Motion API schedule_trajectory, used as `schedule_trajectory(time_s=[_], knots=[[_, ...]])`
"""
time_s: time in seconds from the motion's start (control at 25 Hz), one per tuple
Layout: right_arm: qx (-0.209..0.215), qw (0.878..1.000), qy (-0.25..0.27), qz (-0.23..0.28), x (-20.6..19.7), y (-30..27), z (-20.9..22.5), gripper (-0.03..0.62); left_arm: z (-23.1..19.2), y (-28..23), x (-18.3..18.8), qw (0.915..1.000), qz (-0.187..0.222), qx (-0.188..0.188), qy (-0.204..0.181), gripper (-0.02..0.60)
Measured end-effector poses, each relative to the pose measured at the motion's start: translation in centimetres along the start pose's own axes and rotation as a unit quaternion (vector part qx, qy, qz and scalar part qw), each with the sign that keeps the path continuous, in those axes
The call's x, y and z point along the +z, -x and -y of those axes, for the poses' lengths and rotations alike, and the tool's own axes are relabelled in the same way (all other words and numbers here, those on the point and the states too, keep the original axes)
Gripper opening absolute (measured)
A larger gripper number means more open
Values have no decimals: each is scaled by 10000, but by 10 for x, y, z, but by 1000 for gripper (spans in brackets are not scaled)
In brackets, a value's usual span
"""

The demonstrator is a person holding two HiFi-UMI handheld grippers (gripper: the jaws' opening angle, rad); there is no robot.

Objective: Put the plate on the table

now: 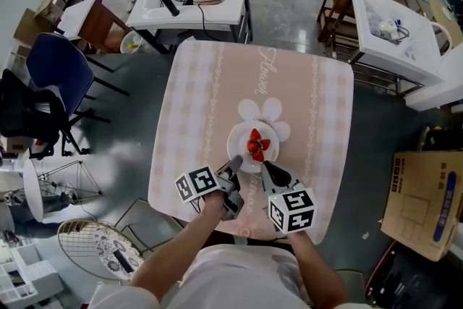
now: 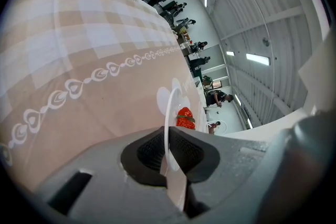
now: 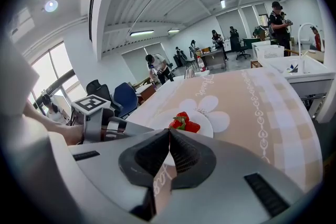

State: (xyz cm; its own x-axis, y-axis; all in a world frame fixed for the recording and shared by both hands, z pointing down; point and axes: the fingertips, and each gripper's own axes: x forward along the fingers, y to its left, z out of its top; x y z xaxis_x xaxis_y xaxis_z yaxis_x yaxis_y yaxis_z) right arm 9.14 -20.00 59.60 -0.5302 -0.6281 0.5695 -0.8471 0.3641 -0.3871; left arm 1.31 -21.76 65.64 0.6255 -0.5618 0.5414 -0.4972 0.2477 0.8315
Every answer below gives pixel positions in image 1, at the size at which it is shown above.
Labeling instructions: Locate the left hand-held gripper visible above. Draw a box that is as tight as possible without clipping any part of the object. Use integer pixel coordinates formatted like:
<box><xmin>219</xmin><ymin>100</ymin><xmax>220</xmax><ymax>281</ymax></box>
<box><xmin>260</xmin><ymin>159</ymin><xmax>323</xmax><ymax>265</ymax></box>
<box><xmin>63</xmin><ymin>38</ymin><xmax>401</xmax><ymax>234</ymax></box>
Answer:
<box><xmin>174</xmin><ymin>154</ymin><xmax>246</xmax><ymax>222</ymax></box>

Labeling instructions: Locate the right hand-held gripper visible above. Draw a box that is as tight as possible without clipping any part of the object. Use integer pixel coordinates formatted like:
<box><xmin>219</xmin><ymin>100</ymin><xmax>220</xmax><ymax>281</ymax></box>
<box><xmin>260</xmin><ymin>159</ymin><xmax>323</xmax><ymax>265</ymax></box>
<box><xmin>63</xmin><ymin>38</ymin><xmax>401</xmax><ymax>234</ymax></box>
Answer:
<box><xmin>260</xmin><ymin>161</ymin><xmax>318</xmax><ymax>235</ymax></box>

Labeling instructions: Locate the white round plate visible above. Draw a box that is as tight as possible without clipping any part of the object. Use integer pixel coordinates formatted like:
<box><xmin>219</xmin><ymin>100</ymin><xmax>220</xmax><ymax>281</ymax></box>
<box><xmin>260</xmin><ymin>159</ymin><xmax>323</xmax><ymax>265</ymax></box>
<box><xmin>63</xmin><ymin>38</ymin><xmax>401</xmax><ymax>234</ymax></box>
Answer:
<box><xmin>226</xmin><ymin>119</ymin><xmax>281</xmax><ymax>174</ymax></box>

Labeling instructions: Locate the person's left forearm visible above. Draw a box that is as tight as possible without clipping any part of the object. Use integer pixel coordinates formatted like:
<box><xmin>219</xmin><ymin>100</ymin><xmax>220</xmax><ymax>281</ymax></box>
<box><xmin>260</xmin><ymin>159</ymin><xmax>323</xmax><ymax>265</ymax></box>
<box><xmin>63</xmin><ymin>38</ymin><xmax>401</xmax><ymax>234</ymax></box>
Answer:
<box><xmin>129</xmin><ymin>206</ymin><xmax>227</xmax><ymax>301</ymax></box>

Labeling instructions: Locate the person's right forearm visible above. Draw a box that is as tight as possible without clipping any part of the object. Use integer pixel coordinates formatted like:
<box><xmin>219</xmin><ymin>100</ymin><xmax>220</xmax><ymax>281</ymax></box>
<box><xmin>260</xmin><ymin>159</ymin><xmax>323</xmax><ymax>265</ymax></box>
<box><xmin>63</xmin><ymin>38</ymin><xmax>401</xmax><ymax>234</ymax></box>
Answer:
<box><xmin>287</xmin><ymin>230</ymin><xmax>351</xmax><ymax>309</ymax></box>

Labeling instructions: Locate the table with patterned cloth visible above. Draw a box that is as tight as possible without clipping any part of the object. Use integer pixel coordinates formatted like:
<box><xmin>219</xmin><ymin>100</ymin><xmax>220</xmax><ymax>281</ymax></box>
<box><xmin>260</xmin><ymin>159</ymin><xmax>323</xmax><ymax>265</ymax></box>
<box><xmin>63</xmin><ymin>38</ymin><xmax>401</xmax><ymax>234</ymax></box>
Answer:
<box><xmin>147</xmin><ymin>39</ymin><xmax>354</xmax><ymax>246</ymax></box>

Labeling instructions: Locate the person's left hand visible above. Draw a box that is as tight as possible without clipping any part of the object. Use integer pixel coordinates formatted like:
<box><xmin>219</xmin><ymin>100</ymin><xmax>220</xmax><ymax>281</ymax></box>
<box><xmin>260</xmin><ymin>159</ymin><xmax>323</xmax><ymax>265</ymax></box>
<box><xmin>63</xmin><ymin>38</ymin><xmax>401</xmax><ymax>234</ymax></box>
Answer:
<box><xmin>200</xmin><ymin>190</ymin><xmax>232</xmax><ymax>222</ymax></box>

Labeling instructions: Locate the person's white shirt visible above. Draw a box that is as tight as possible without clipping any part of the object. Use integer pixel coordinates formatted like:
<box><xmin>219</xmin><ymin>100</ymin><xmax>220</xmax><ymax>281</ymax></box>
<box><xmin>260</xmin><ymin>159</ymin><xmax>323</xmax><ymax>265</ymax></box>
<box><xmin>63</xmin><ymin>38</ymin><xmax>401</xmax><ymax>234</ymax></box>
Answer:
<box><xmin>88</xmin><ymin>243</ymin><xmax>366</xmax><ymax>309</ymax></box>

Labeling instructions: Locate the black remote control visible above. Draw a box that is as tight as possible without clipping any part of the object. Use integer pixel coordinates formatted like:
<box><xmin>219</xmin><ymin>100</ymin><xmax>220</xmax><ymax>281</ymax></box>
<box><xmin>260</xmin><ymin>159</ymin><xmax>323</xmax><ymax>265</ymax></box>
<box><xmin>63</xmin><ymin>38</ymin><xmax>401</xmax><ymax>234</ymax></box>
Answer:
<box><xmin>112</xmin><ymin>249</ymin><xmax>133</xmax><ymax>274</ymax></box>

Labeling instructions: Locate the patterned seat cushion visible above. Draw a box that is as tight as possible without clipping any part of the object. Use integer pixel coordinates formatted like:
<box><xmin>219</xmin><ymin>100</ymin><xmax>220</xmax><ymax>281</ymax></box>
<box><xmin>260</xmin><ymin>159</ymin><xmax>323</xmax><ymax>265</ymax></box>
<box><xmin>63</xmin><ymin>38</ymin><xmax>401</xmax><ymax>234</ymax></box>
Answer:
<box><xmin>92</xmin><ymin>229</ymin><xmax>143</xmax><ymax>274</ymax></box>

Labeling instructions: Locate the large cardboard box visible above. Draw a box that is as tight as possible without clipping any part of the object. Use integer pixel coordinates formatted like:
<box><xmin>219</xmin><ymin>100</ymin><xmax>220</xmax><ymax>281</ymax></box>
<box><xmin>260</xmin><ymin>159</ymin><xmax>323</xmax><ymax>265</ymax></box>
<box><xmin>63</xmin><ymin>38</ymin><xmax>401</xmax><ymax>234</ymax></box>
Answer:
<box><xmin>379</xmin><ymin>151</ymin><xmax>463</xmax><ymax>263</ymax></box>

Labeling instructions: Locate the metal rack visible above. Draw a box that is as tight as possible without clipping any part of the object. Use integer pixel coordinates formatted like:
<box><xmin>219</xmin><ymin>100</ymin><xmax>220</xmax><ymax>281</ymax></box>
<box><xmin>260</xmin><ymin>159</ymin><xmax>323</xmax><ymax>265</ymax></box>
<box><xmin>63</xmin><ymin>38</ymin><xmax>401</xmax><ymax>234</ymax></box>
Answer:
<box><xmin>347</xmin><ymin>54</ymin><xmax>425</xmax><ymax>96</ymax></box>

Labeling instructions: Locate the white sink table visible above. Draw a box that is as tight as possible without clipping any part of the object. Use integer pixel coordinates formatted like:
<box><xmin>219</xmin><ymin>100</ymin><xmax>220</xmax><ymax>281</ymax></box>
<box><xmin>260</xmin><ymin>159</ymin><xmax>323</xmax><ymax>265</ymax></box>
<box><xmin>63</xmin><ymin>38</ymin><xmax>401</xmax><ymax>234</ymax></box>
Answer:
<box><xmin>349</xmin><ymin>0</ymin><xmax>448</xmax><ymax>86</ymax></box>
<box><xmin>125</xmin><ymin>0</ymin><xmax>253</xmax><ymax>55</ymax></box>

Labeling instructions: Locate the white waste basket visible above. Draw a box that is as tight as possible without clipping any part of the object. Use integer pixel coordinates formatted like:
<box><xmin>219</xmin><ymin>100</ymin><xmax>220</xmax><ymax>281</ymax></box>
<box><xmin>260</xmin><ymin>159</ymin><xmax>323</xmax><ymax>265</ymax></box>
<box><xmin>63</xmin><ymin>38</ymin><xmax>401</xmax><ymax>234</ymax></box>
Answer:
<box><xmin>119</xmin><ymin>30</ymin><xmax>148</xmax><ymax>55</ymax></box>

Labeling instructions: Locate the black case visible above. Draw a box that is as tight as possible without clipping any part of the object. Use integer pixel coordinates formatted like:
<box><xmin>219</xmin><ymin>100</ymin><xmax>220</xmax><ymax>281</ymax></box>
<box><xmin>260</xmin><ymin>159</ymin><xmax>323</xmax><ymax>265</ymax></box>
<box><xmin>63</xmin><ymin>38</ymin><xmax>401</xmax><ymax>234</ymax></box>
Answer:
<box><xmin>364</xmin><ymin>239</ymin><xmax>463</xmax><ymax>309</ymax></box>

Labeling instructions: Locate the black bin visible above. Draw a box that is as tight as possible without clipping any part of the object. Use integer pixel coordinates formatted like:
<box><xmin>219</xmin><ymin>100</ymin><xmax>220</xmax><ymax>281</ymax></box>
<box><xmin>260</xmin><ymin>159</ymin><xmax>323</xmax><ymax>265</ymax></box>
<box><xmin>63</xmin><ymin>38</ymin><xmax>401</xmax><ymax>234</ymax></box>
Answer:
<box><xmin>420</xmin><ymin>123</ymin><xmax>463</xmax><ymax>153</ymax></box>

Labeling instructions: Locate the wooden shelf rack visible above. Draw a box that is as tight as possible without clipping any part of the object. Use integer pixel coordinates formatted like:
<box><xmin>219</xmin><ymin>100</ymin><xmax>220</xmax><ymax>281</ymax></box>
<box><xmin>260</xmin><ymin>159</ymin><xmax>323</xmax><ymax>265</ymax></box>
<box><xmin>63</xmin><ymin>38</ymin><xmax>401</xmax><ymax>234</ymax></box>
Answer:
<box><xmin>316</xmin><ymin>0</ymin><xmax>360</xmax><ymax>48</ymax></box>

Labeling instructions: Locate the white round container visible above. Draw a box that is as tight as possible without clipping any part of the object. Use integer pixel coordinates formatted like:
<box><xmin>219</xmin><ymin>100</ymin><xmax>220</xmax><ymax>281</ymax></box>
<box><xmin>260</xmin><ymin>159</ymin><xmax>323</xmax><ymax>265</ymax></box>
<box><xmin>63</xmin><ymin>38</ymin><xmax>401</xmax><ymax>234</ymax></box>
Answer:
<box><xmin>370</xmin><ymin>17</ymin><xmax>398</xmax><ymax>39</ymax></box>

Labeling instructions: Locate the blue chair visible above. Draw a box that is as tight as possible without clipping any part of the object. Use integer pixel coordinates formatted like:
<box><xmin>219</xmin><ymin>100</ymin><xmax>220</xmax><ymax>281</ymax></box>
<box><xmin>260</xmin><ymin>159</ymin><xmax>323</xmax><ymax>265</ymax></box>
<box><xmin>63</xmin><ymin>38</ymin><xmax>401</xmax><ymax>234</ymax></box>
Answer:
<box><xmin>25</xmin><ymin>31</ymin><xmax>131</xmax><ymax>127</ymax></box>

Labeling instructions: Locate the round white side table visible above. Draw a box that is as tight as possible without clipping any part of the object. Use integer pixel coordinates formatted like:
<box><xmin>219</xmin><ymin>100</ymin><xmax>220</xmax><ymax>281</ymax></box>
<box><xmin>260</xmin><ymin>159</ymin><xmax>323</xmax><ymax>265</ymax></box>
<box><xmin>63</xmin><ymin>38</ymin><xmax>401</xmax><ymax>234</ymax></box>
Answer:
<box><xmin>21</xmin><ymin>158</ymin><xmax>104</xmax><ymax>224</ymax></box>

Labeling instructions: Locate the white top wooden table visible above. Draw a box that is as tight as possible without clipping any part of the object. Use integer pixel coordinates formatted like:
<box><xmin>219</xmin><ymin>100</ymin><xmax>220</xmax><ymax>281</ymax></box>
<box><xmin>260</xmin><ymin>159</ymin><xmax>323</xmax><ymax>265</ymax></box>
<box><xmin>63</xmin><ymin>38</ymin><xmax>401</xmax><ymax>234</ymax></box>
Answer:
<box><xmin>59</xmin><ymin>0</ymin><xmax>132</xmax><ymax>54</ymax></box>

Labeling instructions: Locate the black mesh office chair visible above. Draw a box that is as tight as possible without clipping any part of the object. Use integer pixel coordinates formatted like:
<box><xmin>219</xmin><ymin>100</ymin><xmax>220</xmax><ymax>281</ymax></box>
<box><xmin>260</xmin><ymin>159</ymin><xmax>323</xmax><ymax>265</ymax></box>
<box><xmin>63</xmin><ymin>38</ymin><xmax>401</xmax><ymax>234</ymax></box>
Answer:
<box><xmin>0</xmin><ymin>67</ymin><xmax>111</xmax><ymax>161</ymax></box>

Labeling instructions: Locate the white curved faucet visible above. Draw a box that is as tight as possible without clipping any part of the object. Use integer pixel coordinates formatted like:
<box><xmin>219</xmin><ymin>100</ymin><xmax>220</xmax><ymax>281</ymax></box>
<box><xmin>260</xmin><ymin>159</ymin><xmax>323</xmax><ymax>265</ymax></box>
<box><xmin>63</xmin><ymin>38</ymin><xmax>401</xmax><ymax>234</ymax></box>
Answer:
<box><xmin>429</xmin><ymin>20</ymin><xmax>454</xmax><ymax>52</ymax></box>

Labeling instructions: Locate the white cubby shelf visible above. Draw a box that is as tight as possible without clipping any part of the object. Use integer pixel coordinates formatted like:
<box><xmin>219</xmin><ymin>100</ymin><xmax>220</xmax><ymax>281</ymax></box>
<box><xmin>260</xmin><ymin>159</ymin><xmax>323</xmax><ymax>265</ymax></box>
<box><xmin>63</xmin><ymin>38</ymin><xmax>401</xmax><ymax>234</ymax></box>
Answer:
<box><xmin>0</xmin><ymin>241</ymin><xmax>65</xmax><ymax>305</ymax></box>

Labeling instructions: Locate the round wooden table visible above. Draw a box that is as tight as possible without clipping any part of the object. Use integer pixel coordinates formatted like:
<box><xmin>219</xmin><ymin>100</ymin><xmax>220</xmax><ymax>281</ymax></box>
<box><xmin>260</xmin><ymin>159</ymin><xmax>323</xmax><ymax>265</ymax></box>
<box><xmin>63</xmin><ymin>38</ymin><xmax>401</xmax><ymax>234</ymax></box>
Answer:
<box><xmin>429</xmin><ymin>0</ymin><xmax>461</xmax><ymax>25</ymax></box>

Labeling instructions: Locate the black kettle cable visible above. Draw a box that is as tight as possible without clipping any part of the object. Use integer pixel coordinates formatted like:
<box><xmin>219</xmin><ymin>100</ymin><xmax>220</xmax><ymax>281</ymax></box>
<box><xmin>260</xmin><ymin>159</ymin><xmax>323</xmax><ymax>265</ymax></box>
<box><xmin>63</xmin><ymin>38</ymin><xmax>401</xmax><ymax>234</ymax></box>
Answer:
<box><xmin>196</xmin><ymin>3</ymin><xmax>234</xmax><ymax>45</ymax></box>

